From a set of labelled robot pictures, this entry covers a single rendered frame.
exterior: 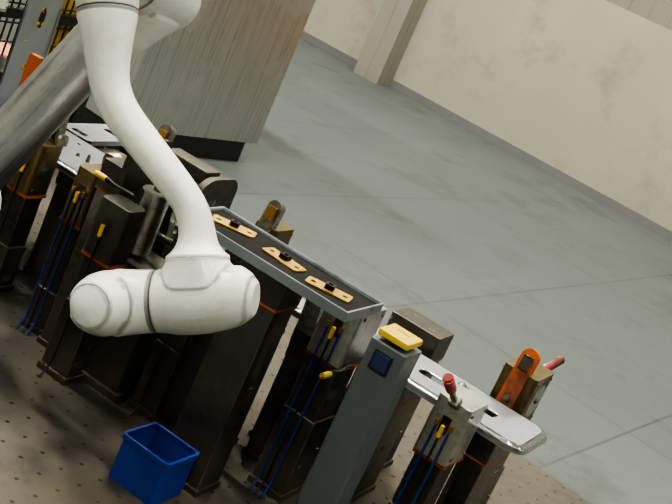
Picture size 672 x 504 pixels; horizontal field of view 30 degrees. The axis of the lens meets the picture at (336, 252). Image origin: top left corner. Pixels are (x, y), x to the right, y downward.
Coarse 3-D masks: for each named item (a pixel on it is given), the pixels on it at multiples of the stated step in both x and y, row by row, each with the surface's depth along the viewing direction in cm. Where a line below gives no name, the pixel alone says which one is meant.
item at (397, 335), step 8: (384, 328) 208; (392, 328) 209; (400, 328) 211; (384, 336) 207; (392, 336) 206; (400, 336) 207; (408, 336) 209; (416, 336) 211; (400, 344) 206; (408, 344) 205; (416, 344) 208
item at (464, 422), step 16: (464, 400) 221; (480, 400) 225; (432, 416) 221; (448, 416) 220; (464, 416) 218; (480, 416) 224; (432, 432) 221; (448, 432) 219; (464, 432) 220; (416, 448) 223; (432, 448) 221; (448, 448) 220; (464, 448) 226; (416, 464) 223; (432, 464) 221; (448, 464) 222; (416, 480) 223; (432, 480) 223; (400, 496) 226; (416, 496) 223; (432, 496) 227
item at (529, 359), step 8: (528, 352) 248; (536, 352) 248; (520, 360) 248; (528, 360) 248; (536, 360) 248; (520, 368) 249; (528, 368) 247; (512, 376) 249; (520, 376) 248; (528, 376) 248; (504, 384) 250; (512, 384) 249; (520, 384) 248; (504, 392) 249; (512, 392) 249; (520, 392) 249; (504, 400) 249; (512, 400) 249; (512, 408) 250
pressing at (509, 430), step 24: (72, 144) 286; (72, 168) 269; (432, 360) 253; (408, 384) 236; (432, 384) 240; (456, 384) 245; (504, 408) 244; (480, 432) 230; (504, 432) 232; (528, 432) 237
